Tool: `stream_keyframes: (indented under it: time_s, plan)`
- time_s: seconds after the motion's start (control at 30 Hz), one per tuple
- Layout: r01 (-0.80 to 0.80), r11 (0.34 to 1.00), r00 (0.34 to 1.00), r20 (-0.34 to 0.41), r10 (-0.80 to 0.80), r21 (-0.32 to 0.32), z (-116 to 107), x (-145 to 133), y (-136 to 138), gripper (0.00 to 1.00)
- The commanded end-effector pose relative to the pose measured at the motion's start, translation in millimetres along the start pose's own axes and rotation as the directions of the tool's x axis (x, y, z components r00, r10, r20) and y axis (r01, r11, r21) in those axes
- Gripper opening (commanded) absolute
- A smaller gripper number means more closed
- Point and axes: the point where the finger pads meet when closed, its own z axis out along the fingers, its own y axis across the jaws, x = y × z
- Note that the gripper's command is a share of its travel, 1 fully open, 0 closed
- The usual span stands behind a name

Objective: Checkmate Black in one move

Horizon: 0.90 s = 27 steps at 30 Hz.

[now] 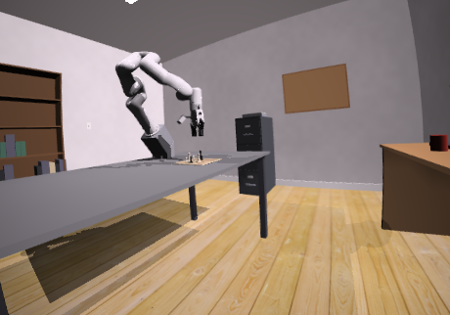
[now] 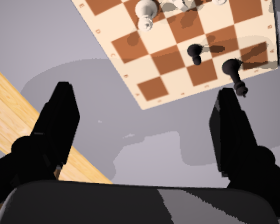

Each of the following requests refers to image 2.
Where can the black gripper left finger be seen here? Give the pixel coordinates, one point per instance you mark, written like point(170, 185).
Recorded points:
point(49, 144)

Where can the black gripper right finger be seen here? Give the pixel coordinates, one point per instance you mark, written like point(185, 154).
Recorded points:
point(250, 167)

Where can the chessboard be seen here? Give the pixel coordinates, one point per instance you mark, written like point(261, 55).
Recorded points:
point(155, 65)

